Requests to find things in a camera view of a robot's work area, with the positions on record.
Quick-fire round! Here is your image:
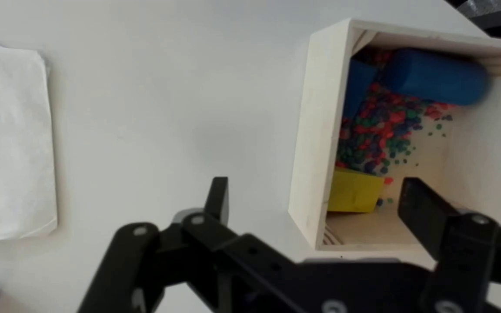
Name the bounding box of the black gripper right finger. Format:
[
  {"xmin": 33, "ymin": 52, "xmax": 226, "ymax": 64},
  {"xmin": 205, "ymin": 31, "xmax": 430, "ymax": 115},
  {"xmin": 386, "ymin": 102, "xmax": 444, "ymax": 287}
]
[{"xmin": 398, "ymin": 175, "xmax": 501, "ymax": 313}]

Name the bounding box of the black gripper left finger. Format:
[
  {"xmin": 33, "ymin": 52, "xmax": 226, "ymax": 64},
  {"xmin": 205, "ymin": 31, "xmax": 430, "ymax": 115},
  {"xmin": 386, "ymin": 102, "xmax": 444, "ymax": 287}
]
[{"xmin": 77, "ymin": 175, "xmax": 304, "ymax": 313}]

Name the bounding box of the square wooden box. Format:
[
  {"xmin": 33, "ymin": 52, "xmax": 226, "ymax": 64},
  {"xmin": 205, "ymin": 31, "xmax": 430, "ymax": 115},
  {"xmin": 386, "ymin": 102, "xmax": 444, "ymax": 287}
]
[{"xmin": 287, "ymin": 15, "xmax": 501, "ymax": 255}]

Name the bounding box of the yellow block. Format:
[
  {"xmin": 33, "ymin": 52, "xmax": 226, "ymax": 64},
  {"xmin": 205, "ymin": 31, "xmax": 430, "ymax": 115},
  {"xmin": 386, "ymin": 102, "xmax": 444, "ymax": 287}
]
[{"xmin": 327, "ymin": 167, "xmax": 388, "ymax": 215}]

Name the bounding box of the pile of colourful beads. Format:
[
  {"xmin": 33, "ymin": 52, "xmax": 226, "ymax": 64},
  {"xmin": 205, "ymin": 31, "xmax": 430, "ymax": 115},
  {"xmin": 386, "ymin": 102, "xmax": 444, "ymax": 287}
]
[{"xmin": 336, "ymin": 50, "xmax": 456, "ymax": 177}]

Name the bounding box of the blue cylinder block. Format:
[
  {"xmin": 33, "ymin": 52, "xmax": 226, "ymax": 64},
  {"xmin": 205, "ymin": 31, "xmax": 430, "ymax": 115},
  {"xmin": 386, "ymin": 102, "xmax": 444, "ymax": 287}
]
[{"xmin": 384, "ymin": 47, "xmax": 494, "ymax": 108}]

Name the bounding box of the blue rectangular block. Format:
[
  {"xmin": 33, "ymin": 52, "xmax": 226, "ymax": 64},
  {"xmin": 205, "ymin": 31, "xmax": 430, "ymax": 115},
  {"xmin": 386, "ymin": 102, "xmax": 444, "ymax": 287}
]
[{"xmin": 343, "ymin": 57, "xmax": 381, "ymax": 125}]

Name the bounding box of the white paper napkin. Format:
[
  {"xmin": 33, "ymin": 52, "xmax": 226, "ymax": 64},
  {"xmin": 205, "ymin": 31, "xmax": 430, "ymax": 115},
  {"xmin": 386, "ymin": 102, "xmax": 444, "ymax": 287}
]
[{"xmin": 0, "ymin": 33, "xmax": 61, "ymax": 245}]

